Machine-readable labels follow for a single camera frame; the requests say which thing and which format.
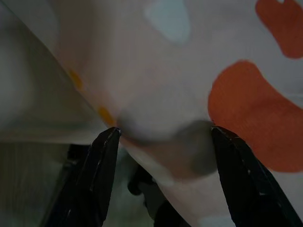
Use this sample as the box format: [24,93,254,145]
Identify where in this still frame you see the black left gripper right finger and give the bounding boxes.
[211,125,303,227]

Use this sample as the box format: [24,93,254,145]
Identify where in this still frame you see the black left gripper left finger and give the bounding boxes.
[48,127,122,227]

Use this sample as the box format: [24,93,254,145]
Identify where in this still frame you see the pink pillow with orange shapes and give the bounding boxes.
[0,0,303,227]

